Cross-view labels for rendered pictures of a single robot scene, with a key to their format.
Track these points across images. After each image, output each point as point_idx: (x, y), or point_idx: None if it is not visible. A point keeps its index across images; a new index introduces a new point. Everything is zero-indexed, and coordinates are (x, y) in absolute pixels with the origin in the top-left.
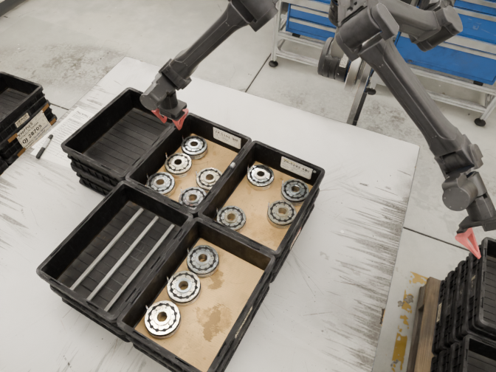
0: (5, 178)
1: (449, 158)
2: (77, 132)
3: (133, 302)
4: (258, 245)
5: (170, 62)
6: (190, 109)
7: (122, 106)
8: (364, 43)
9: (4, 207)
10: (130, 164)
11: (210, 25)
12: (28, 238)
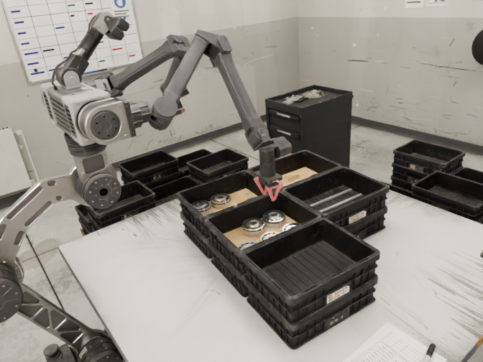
0: (469, 333)
1: None
2: (361, 260)
3: (330, 169)
4: (251, 174)
5: (261, 121)
6: (213, 355)
7: (306, 302)
8: (180, 60)
9: (456, 302)
10: (315, 259)
11: (236, 79)
12: (422, 269)
